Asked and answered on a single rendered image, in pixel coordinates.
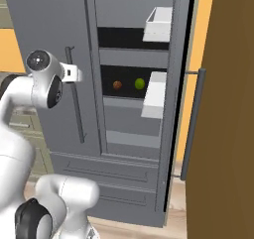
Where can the grey fridge drawer front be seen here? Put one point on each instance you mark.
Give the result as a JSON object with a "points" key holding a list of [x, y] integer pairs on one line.
{"points": [[109, 168], [132, 206]]}

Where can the grey-green base cabinets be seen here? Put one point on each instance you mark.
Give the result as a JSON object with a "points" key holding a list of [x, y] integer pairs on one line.
{"points": [[34, 134]]}

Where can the grey open fridge door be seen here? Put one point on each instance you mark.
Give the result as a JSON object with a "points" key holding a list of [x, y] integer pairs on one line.
{"points": [[175, 51]]}

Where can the brown round fruit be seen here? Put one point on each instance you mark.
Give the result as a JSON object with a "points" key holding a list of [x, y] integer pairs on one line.
{"points": [[117, 84]]}

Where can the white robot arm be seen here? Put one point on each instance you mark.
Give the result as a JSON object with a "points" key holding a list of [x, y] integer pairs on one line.
{"points": [[13, 157]]}

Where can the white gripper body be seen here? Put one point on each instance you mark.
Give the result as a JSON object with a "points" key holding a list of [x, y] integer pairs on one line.
{"points": [[77, 74]]}

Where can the white door bin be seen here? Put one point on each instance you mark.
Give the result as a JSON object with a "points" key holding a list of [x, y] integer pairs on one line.
{"points": [[154, 95], [159, 26]]}

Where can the brown wooden cabinet panel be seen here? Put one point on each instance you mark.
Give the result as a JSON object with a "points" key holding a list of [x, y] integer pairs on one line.
{"points": [[225, 117]]}

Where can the grey fridge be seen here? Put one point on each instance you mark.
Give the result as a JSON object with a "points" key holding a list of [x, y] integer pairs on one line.
{"points": [[132, 58]]}

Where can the green lime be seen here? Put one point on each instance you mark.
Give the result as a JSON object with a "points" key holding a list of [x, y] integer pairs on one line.
{"points": [[140, 83]]}

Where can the grey-green wall cabinet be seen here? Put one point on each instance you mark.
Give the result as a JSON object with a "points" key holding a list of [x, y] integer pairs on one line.
{"points": [[4, 8]]}

